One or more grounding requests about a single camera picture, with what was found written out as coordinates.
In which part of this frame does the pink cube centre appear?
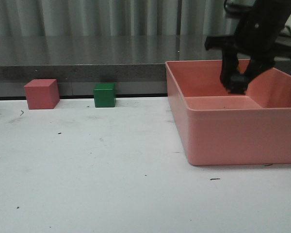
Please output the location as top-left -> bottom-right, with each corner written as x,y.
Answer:
24,79 -> 60,110

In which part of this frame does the grey curtain backdrop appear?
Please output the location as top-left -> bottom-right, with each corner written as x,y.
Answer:
0,0 -> 238,36

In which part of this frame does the yellow push button switch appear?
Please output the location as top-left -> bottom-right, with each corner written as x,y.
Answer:
226,72 -> 249,94

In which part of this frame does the green cube right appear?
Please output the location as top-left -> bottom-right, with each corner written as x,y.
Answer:
93,83 -> 116,108

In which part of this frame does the grey stone counter ledge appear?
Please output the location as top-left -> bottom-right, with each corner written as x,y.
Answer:
0,35 -> 221,100

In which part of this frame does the pink plastic bin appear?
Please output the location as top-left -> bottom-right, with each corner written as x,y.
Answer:
165,60 -> 291,166

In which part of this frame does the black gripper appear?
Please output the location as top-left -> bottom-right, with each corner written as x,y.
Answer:
205,0 -> 291,90

